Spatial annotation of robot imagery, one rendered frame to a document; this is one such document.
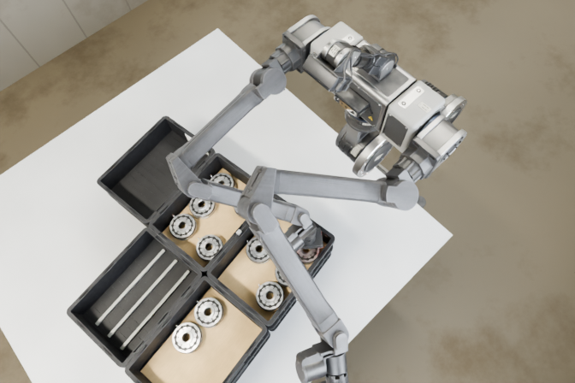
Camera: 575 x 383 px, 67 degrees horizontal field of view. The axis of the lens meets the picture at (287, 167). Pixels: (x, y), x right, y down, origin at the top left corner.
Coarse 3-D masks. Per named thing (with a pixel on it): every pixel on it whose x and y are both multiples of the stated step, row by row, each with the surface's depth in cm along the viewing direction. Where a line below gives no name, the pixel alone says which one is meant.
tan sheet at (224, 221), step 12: (204, 204) 179; (216, 204) 179; (216, 216) 177; (228, 216) 177; (168, 228) 175; (204, 228) 175; (216, 228) 175; (228, 228) 174; (180, 240) 173; (192, 240) 173; (192, 252) 171; (204, 264) 168
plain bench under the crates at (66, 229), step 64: (192, 64) 228; (256, 64) 227; (128, 128) 212; (192, 128) 211; (256, 128) 210; (320, 128) 209; (0, 192) 199; (64, 192) 198; (0, 256) 186; (64, 256) 185; (384, 256) 181; (0, 320) 174; (64, 320) 174
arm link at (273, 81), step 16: (272, 80) 126; (240, 96) 127; (256, 96) 127; (224, 112) 125; (240, 112) 127; (208, 128) 123; (224, 128) 125; (192, 144) 122; (208, 144) 124; (176, 160) 119; (192, 160) 122; (176, 176) 121; (192, 176) 122
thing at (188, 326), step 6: (186, 324) 156; (192, 324) 156; (180, 330) 155; (192, 330) 155; (198, 330) 155; (174, 336) 154; (198, 336) 154; (174, 342) 153; (180, 342) 153; (192, 342) 153; (198, 342) 153; (180, 348) 153; (186, 348) 153; (192, 348) 153
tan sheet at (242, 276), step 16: (288, 224) 174; (240, 256) 169; (224, 272) 167; (240, 272) 167; (256, 272) 166; (272, 272) 166; (240, 288) 164; (256, 288) 164; (288, 288) 163; (256, 304) 161
